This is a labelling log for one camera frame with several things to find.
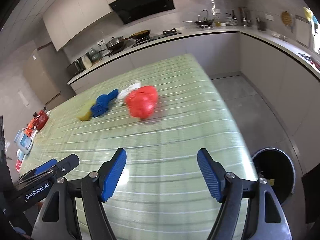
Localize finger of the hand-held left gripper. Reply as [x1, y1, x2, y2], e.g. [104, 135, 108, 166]
[54, 154, 80, 178]
[19, 159, 58, 183]

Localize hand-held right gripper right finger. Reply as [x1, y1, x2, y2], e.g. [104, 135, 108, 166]
[197, 148, 292, 240]

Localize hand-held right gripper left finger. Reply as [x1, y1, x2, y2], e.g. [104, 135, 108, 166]
[31, 147, 127, 240]

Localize black round trash bin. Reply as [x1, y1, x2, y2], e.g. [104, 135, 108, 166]
[251, 147, 296, 205]

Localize red plastic bag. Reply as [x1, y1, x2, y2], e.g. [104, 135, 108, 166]
[125, 85, 159, 121]

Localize red and white packets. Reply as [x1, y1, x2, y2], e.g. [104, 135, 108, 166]
[15, 150, 28, 172]

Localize light blue box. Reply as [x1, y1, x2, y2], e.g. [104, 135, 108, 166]
[14, 130, 34, 154]

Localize red orange bag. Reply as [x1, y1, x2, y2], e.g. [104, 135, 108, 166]
[27, 110, 49, 131]

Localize green striped tablecloth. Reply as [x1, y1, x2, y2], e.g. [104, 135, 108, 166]
[15, 53, 258, 240]

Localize blue cloth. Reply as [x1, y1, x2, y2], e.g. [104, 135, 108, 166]
[90, 89, 119, 118]

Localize brown door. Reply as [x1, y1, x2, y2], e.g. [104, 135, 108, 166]
[23, 41, 77, 104]

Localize black countertop appliance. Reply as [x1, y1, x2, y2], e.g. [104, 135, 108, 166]
[67, 59, 85, 77]

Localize white jug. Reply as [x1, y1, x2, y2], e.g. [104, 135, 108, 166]
[81, 55, 93, 69]

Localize black built-in appliance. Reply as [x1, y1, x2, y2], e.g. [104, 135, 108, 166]
[301, 164, 320, 224]

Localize green pot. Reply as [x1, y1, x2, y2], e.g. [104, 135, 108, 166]
[89, 48, 103, 63]

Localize white base cabinets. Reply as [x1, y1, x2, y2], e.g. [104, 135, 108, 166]
[67, 27, 320, 175]

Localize black pan with lid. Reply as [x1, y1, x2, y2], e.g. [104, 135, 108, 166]
[105, 36, 133, 51]

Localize black gas stove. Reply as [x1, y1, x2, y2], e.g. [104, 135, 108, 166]
[105, 29, 183, 57]

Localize black wok on stove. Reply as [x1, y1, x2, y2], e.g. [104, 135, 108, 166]
[129, 29, 152, 40]

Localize black frying pan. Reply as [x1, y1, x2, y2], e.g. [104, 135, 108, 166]
[182, 19, 215, 28]

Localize steel kitchen sink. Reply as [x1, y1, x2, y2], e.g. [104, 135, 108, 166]
[297, 52, 320, 73]

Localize cluster of condiment bottles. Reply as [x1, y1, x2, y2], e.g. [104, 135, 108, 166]
[214, 9, 239, 27]

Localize glass pan lid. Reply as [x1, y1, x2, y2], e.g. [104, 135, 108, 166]
[197, 9, 213, 21]

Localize steel utensil rack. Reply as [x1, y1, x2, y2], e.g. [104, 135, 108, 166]
[239, 6, 252, 27]

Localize black range hood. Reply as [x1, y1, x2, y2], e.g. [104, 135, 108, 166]
[109, 0, 175, 25]

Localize white cutting board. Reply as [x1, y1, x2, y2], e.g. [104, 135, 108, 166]
[295, 15, 312, 47]

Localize round wooden trivet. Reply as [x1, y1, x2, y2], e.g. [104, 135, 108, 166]
[281, 10, 294, 26]

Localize bright window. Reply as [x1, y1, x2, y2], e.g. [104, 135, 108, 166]
[310, 5, 320, 55]

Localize yellow hanging cloth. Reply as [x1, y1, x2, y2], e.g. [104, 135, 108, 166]
[302, 6, 317, 22]

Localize beige wall cabinets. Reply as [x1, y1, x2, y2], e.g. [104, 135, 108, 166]
[41, 0, 253, 52]

